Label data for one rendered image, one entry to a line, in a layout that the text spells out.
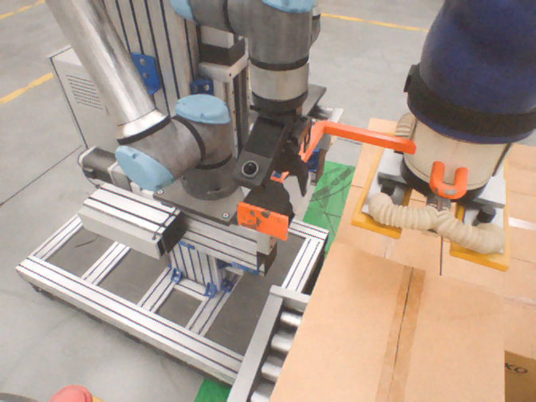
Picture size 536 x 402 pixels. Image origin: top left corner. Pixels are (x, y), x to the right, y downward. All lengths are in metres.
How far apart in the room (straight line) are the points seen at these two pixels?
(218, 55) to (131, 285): 1.18
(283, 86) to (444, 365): 0.63
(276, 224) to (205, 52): 0.62
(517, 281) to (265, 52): 1.36
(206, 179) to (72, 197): 1.89
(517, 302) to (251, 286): 1.02
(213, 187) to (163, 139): 0.22
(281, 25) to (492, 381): 0.74
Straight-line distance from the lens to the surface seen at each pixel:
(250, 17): 0.46
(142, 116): 0.78
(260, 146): 0.50
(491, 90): 0.67
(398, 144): 0.79
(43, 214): 2.71
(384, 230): 0.77
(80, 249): 2.11
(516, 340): 1.50
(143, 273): 1.90
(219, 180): 0.93
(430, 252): 1.59
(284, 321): 1.31
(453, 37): 0.67
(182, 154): 0.80
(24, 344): 2.18
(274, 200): 0.60
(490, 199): 0.87
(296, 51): 0.47
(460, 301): 0.97
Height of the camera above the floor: 1.70
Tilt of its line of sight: 45 degrees down
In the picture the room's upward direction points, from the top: straight up
